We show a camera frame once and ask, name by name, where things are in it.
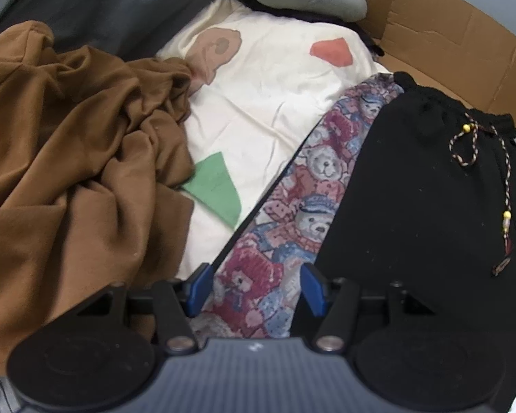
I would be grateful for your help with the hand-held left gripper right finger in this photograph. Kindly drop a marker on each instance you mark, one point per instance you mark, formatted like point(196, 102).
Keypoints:
point(314, 292)

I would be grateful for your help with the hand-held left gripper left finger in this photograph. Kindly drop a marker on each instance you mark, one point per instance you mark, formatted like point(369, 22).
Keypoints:
point(200, 288)

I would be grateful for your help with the black teddy bear print pants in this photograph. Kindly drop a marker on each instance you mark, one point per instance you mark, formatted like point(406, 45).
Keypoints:
point(413, 202)

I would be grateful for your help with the brown garment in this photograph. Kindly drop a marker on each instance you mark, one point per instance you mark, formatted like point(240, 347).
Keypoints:
point(69, 159)

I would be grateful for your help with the cream bear print bed sheet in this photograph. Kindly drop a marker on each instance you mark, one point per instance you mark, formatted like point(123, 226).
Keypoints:
point(275, 94)

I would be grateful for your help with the dark grey duvet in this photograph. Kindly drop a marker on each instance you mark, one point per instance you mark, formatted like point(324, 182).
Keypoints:
point(112, 4)

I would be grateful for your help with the brown cardboard box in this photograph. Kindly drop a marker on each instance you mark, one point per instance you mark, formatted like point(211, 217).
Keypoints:
point(456, 30)

